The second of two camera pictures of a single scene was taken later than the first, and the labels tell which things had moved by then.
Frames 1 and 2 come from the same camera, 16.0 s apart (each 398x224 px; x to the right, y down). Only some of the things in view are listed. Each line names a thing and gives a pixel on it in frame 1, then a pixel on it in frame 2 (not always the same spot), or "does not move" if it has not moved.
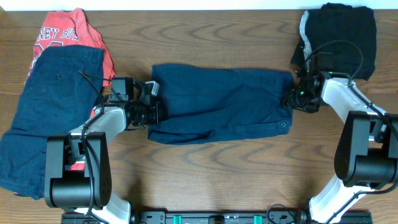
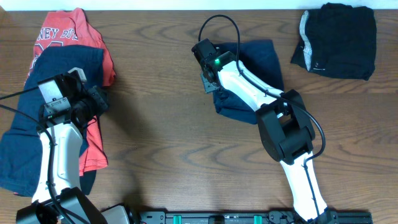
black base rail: (214, 216) does not move
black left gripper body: (158, 112) → (97, 99)
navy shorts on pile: (57, 99) does not move
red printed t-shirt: (70, 28) does not move
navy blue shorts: (206, 103) → (257, 59)
